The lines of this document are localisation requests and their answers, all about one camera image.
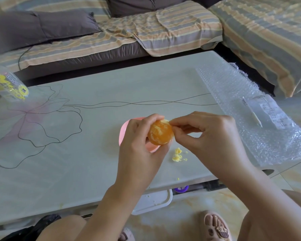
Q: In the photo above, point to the small white pith clump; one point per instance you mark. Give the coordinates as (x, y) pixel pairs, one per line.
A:
(177, 155)

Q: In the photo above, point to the person's right forearm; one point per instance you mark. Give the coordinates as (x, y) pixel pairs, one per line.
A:
(273, 205)

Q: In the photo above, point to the black box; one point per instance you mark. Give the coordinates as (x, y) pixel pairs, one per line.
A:
(213, 185)

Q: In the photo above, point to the clear plastic bag paper label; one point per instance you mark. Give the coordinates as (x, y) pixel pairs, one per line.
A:
(272, 111)

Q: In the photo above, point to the person's right leg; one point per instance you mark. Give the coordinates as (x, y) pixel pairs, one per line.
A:
(245, 228)

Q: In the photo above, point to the person's right foot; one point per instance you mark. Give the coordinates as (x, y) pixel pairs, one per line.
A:
(215, 227)

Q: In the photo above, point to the striped sofa sheet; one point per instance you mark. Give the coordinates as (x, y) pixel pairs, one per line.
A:
(178, 28)
(263, 33)

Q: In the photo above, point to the thin white stick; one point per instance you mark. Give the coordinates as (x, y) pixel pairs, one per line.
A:
(252, 114)

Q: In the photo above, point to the person's left foot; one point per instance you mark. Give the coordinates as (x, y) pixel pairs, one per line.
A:
(126, 235)

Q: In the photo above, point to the white plastic container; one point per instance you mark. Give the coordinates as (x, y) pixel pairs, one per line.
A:
(158, 201)

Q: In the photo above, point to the person's left hand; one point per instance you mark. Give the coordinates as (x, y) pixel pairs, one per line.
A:
(138, 165)

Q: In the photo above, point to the grey upright cushion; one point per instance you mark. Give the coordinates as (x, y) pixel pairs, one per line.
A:
(143, 6)

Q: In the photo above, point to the person's foot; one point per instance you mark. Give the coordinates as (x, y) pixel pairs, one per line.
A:
(126, 235)
(215, 227)

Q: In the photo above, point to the black plastic bag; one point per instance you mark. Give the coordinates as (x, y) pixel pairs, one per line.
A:
(27, 230)

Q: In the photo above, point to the orange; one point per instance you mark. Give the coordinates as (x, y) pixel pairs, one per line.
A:
(161, 133)

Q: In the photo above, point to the clear bubble wrap sheet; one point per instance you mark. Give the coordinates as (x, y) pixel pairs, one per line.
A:
(224, 85)

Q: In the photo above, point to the dark purple cushion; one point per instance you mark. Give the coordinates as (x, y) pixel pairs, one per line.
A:
(209, 1)

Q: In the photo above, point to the dark brown sofa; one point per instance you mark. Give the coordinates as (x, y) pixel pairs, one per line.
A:
(85, 60)

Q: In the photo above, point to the person's right hand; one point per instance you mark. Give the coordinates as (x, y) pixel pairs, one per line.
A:
(213, 143)

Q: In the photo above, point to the person's leg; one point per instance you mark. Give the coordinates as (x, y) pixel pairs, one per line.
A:
(245, 228)
(60, 229)

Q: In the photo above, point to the person's left forearm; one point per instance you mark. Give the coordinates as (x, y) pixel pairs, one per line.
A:
(107, 218)

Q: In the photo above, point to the clear bottle yellow label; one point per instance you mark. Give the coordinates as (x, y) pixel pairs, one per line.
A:
(8, 85)

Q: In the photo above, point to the grey flat pillow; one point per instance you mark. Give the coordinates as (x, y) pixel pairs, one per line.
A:
(40, 28)

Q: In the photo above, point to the person's left leg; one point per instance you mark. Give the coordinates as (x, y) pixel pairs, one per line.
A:
(60, 229)

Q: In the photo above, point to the pink plastic dish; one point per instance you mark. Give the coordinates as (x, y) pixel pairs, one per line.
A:
(123, 130)

